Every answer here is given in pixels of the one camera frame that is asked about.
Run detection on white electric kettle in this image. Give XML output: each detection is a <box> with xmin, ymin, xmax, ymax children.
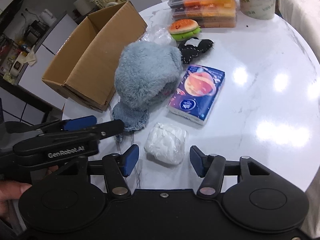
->
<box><xmin>40</xmin><ymin>9</ymin><xmax>56</xmax><ymax>27</ymax></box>

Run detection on white upholstered chair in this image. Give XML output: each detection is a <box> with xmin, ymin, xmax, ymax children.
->
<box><xmin>278</xmin><ymin>0</ymin><xmax>320</xmax><ymax>59</ymax></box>

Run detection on brown cardboard box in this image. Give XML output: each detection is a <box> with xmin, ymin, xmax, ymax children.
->
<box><xmin>42</xmin><ymin>1</ymin><xmax>147</xmax><ymax>112</ymax></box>

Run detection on purple tissue pack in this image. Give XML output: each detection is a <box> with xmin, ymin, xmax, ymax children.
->
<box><xmin>168</xmin><ymin>64</ymin><xmax>225</xmax><ymax>126</ymax></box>

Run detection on stacked colourful bead boxes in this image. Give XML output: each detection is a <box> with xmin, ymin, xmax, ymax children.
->
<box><xmin>168</xmin><ymin>0</ymin><xmax>236</xmax><ymax>28</ymax></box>

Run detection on white plastic packet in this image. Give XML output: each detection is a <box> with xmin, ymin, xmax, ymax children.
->
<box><xmin>144</xmin><ymin>122</ymin><xmax>187</xmax><ymax>165</ymax></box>

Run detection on clear plastic bag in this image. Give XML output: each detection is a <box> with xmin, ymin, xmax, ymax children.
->
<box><xmin>139</xmin><ymin>24</ymin><xmax>176</xmax><ymax>46</ymax></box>

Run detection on burger plush toy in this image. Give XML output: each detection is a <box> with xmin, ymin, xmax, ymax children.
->
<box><xmin>168</xmin><ymin>19</ymin><xmax>201</xmax><ymax>42</ymax></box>

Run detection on black stitched felt toy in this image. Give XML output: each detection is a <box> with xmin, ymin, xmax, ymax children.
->
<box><xmin>178</xmin><ymin>37</ymin><xmax>214</xmax><ymax>64</ymax></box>

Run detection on person's left hand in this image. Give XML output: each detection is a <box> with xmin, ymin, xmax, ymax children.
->
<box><xmin>0</xmin><ymin>180</ymin><xmax>31</xmax><ymax>222</ymax></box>

